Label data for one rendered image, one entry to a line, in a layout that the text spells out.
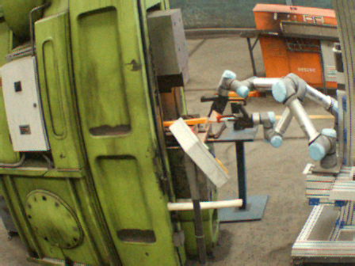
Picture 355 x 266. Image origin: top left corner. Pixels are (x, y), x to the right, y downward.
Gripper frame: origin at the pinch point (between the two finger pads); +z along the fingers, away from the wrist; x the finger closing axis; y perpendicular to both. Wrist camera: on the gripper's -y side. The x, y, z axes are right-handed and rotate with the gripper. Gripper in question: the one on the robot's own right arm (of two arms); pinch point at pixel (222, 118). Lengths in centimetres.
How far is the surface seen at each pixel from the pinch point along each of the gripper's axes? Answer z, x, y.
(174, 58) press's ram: 18, -17, -45
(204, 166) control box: -1, -72, -5
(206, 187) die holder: 12.5, -15.8, 38.0
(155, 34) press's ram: 27, -17, -62
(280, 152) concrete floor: -31, 160, 104
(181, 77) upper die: 17.8, -11.8, -31.0
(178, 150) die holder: 25.6, -15.7, 12.1
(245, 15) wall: 27, 756, 55
